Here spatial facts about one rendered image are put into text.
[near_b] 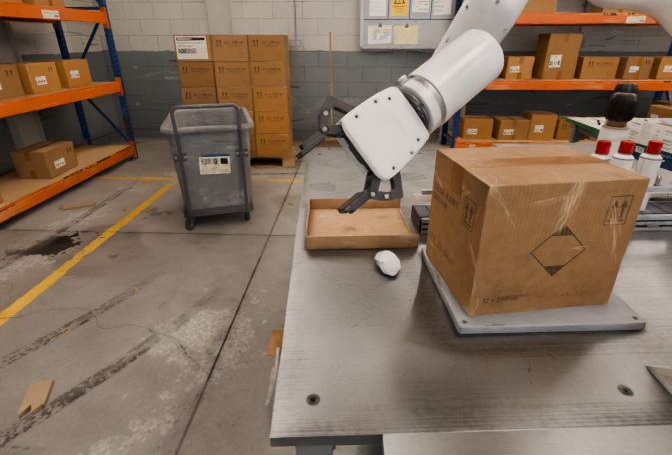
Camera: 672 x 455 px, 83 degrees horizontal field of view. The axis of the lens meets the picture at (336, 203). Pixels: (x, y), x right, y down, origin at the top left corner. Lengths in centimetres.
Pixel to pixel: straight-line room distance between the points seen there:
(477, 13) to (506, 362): 58
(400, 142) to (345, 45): 507
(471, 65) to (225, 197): 257
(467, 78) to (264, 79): 371
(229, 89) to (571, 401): 397
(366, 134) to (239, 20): 532
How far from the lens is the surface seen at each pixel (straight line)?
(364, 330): 77
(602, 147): 129
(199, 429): 174
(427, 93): 53
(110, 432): 185
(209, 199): 300
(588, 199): 80
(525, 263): 79
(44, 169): 432
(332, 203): 124
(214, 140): 284
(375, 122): 51
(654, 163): 138
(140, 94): 639
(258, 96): 423
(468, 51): 59
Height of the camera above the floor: 134
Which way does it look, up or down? 23 degrees down
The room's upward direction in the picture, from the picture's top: straight up
